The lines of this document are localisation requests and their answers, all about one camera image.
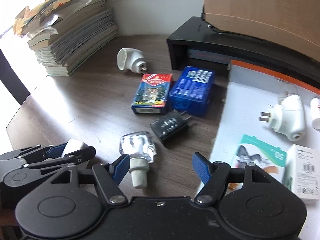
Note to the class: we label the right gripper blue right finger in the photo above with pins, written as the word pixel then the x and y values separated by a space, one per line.
pixel 202 167

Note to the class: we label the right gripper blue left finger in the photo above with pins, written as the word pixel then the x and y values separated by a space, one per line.
pixel 119 168

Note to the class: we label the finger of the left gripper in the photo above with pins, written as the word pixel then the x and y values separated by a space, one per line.
pixel 80 157
pixel 55 151

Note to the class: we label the white square charger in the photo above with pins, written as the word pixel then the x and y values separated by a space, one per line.
pixel 73 145

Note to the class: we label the clear liquid refill bottle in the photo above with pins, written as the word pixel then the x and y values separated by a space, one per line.
pixel 141 149

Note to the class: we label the green bandage box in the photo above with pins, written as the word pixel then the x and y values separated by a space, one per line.
pixel 269 158

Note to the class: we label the white power adapter box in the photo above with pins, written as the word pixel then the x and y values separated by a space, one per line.
pixel 302 173

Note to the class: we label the black power adapter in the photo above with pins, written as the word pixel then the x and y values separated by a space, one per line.
pixel 170 126

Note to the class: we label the blue plastic case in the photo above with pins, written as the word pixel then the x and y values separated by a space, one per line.
pixel 191 92

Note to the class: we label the red blue card box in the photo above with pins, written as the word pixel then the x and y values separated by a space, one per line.
pixel 152 94

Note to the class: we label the orange white box lid tray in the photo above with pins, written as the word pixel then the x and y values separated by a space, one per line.
pixel 250 91

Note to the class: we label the white plug-in repellent heater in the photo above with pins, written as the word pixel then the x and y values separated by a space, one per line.
pixel 287 118

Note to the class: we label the white plug adapter on table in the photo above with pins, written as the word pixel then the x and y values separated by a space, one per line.
pixel 131 59

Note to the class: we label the book under riser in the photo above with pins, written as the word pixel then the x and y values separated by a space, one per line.
pixel 208 56

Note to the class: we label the stack of books and papers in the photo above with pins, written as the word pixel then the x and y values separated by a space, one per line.
pixel 63 34

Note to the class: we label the small white pill bottle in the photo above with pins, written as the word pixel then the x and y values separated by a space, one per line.
pixel 315 113

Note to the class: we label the black monitor riser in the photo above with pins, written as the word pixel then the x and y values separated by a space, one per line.
pixel 196 33

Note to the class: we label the wooden book stand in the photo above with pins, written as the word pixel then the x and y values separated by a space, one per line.
pixel 290 23

